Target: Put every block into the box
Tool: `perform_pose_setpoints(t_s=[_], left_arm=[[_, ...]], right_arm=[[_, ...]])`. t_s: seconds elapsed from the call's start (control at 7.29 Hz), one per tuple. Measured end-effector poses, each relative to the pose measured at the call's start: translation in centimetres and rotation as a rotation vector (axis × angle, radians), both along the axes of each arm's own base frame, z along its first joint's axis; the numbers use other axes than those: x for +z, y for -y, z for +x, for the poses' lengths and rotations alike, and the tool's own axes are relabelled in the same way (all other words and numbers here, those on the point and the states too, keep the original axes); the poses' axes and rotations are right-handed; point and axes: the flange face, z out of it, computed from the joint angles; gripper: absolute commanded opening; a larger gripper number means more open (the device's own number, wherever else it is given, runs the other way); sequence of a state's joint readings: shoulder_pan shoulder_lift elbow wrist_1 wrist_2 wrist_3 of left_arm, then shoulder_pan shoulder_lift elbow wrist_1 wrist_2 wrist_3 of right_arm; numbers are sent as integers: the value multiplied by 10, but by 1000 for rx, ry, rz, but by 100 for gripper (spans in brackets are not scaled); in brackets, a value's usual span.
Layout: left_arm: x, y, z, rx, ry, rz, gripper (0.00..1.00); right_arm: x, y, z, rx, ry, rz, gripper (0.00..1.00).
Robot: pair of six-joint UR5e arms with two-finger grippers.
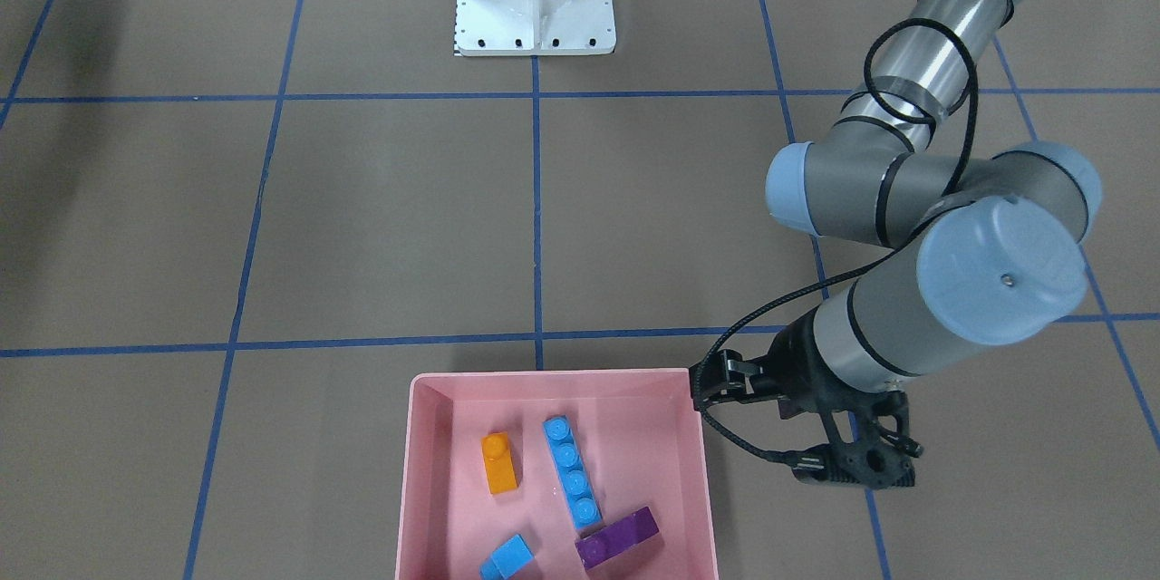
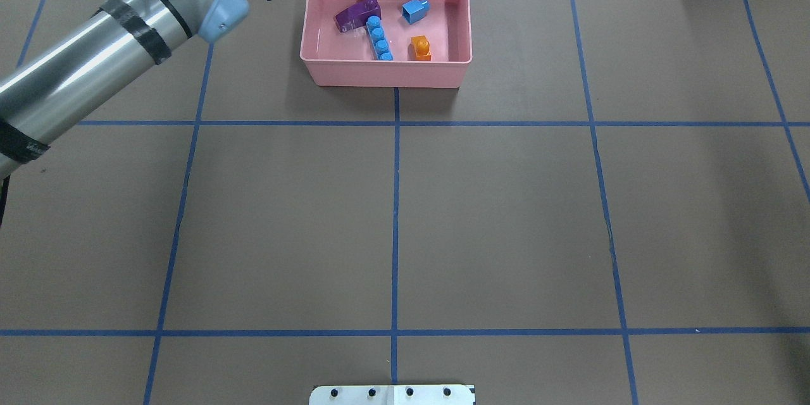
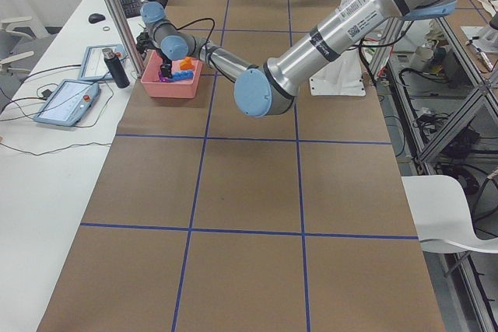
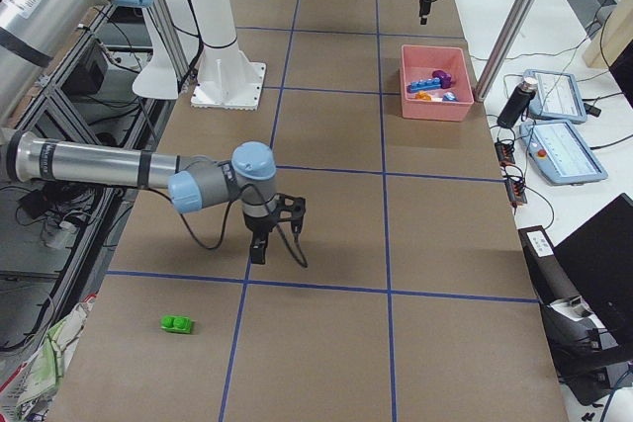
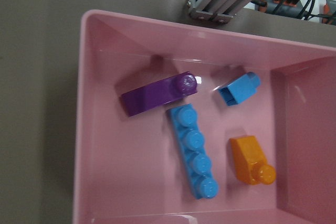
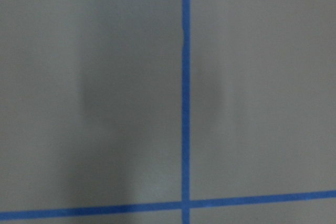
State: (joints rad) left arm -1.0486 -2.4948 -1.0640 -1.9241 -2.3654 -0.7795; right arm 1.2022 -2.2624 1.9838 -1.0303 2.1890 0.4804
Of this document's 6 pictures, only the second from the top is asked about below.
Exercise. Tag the orange block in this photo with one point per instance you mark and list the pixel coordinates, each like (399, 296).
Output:
(420, 49)

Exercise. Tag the small blue block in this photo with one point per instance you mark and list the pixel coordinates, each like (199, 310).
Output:
(415, 10)

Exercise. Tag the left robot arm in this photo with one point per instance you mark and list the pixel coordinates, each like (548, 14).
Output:
(43, 99)

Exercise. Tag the white camera mast stand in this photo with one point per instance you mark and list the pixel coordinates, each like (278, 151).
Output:
(394, 394)

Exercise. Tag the purple block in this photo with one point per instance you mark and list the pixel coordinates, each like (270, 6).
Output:
(357, 14)

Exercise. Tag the long blue block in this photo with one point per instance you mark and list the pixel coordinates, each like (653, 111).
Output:
(378, 39)

